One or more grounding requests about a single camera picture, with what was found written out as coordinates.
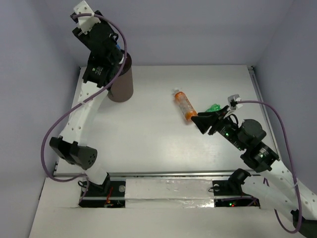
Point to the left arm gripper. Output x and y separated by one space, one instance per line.
80 31

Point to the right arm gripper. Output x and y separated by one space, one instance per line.
205 119

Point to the green plastic bottle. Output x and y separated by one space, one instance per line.
213 108

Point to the orange drink bottle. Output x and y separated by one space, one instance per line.
184 104

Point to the blue label clear bottle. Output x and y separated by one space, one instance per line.
118 46

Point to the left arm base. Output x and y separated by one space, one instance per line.
109 195

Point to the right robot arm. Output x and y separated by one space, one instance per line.
284 193

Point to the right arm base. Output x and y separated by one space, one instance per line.
229 191

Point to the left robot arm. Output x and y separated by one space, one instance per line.
105 64

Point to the brown garbage bin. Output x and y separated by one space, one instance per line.
122 89

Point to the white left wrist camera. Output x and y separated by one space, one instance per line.
84 17

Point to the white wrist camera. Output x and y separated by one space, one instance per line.
234 102
84 17

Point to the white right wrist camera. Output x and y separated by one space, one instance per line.
234 102

